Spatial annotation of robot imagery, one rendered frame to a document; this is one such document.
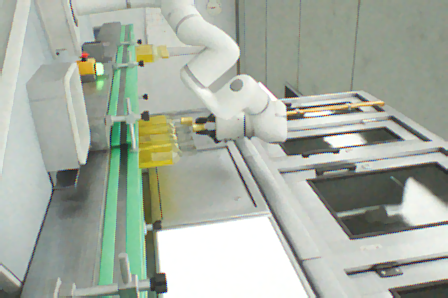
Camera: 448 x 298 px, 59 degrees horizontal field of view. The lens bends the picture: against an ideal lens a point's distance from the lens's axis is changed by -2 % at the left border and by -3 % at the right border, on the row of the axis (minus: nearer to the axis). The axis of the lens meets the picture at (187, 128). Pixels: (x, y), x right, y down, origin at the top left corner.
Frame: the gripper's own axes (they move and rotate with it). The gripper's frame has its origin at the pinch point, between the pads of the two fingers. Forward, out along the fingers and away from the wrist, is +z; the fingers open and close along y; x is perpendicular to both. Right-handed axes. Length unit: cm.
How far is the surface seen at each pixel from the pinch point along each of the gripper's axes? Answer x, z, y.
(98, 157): 34.4, 25.3, 6.0
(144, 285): 89, -2, 16
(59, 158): 51, 28, 15
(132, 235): 65, 8, 4
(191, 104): -571, 88, -212
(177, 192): 23.2, 6.0, -12.6
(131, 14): -548, 177, -37
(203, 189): 21.2, -2.1, -12.6
